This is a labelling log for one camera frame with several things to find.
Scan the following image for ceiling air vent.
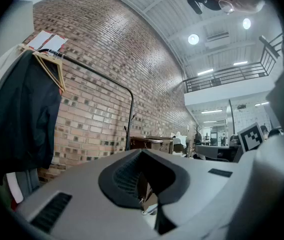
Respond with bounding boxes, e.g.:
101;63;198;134
204;30;232;50

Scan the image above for wooden clothes hanger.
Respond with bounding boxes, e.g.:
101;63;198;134
16;43;37;58
33;52;66;94

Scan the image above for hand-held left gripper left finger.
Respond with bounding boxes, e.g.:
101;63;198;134
16;148;158;240

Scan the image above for white cabinet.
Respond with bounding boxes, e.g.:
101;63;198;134
5;0;35;50

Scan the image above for red bag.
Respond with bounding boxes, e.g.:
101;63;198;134
10;198;22;212

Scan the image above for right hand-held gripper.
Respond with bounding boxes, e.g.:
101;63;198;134
236;122;265;155

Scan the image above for clear eyeglasses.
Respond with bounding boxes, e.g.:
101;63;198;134
218;0;235;15

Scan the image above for black balcony railing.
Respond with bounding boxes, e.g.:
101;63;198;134
183;32;284;94

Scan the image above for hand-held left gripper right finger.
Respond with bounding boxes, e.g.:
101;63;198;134
141;148;243;236

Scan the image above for white cloth bundle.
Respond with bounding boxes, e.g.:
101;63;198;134
5;171;24;204

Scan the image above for grey garment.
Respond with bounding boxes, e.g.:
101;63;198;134
15;168;41;200

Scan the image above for white paper sheet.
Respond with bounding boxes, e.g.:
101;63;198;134
43;33;69;52
28;30;52;50

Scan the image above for long black pole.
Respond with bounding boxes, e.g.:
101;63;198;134
35;48;137;151

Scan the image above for black coat stand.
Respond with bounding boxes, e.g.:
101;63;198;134
193;123;202;146

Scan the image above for grey desk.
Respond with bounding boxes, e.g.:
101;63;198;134
194;143;242;163

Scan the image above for black jacket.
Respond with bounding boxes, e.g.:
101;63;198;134
0;50;62;186

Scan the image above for white plastic bag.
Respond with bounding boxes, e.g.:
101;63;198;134
170;131;189;148

